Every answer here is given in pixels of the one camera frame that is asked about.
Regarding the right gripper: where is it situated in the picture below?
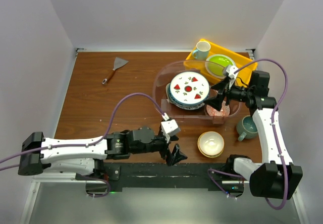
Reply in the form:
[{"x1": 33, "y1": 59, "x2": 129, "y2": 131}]
[{"x1": 203, "y1": 76, "x2": 253, "y2": 111}]

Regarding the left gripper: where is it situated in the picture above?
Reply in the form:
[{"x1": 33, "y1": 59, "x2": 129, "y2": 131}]
[{"x1": 131, "y1": 131, "x2": 187, "y2": 165}]

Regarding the red patterned bowl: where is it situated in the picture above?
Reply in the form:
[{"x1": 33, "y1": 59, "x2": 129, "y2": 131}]
[{"x1": 206, "y1": 101, "x2": 230, "y2": 117}]

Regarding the white orange rim bowl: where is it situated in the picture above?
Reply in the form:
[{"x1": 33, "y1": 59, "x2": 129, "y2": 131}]
[{"x1": 197, "y1": 131, "x2": 225, "y2": 146}]

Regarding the yellow dotted blue bowl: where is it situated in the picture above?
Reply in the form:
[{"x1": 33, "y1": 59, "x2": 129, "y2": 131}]
[{"x1": 197, "y1": 144, "x2": 224, "y2": 158}]

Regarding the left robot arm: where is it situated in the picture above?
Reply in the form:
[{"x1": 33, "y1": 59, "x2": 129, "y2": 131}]
[{"x1": 18, "y1": 127, "x2": 187, "y2": 180}]

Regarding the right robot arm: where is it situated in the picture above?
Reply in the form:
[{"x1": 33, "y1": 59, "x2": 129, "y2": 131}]
[{"x1": 204, "y1": 71, "x2": 303, "y2": 200}]

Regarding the clear plastic bin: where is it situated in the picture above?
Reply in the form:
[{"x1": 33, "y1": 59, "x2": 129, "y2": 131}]
[{"x1": 153, "y1": 61, "x2": 242, "y2": 126}]

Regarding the teal ceramic mug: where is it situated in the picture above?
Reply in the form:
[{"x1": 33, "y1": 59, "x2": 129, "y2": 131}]
[{"x1": 236, "y1": 116, "x2": 258, "y2": 141}]

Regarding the light blue mug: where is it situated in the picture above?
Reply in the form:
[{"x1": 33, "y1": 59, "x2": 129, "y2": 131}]
[{"x1": 192, "y1": 41, "x2": 211, "y2": 61}]

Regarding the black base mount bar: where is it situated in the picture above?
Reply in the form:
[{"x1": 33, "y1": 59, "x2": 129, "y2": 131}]
[{"x1": 76, "y1": 162, "x2": 247, "y2": 195}]

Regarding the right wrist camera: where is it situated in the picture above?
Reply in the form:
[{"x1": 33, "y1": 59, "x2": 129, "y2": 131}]
[{"x1": 222, "y1": 65, "x2": 238, "y2": 89}]

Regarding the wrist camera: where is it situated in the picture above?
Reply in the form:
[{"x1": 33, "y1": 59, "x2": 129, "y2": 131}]
[
  {"x1": 160, "y1": 113, "x2": 181, "y2": 143},
  {"x1": 222, "y1": 65, "x2": 238, "y2": 89}
]

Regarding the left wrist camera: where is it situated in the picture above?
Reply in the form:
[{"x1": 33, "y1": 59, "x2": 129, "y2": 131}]
[{"x1": 160, "y1": 113, "x2": 181, "y2": 143}]

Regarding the metal scraper wooden handle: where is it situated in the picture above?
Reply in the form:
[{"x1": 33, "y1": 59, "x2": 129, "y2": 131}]
[{"x1": 102, "y1": 57, "x2": 129, "y2": 85}]

